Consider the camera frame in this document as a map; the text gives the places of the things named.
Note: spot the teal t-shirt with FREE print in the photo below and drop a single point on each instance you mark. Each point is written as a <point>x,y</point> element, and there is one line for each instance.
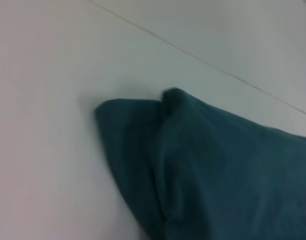
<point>217,162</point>

